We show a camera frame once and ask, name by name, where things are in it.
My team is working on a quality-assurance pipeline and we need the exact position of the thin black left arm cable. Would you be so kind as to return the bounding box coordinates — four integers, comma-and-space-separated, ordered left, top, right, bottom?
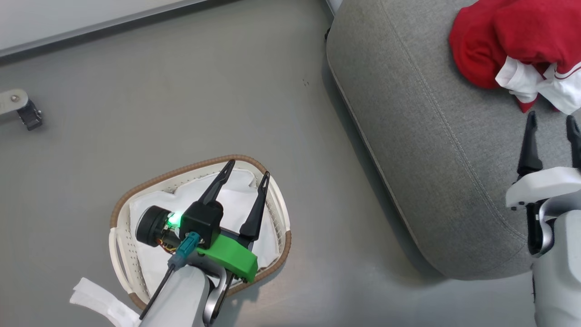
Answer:
138, 263, 177, 321

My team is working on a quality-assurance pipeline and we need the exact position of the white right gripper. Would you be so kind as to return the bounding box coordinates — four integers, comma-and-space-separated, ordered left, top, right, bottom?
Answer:
505, 111, 581, 211

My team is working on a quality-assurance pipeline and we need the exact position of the white fabric strap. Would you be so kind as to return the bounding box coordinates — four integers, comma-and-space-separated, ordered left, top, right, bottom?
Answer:
69, 277, 142, 327

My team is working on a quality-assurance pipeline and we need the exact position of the grey partition bottom rail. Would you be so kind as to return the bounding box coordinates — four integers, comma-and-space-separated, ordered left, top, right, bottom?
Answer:
0, 0, 214, 59

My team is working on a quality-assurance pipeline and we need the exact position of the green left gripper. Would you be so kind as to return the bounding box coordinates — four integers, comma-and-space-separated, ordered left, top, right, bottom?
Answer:
136, 159, 271, 283

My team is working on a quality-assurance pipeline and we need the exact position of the white laundry basket brown rim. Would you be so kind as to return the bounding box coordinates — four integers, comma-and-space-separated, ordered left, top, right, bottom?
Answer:
108, 154, 292, 311

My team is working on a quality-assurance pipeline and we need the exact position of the teal left camera connector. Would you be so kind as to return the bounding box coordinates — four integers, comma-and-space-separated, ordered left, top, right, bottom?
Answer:
167, 231, 202, 270

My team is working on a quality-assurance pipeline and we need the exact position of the grey fabric sofa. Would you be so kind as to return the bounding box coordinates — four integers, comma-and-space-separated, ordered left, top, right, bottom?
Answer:
325, 0, 581, 281

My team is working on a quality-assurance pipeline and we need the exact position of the red and white garment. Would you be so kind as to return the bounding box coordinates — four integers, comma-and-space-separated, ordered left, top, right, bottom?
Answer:
448, 0, 581, 115

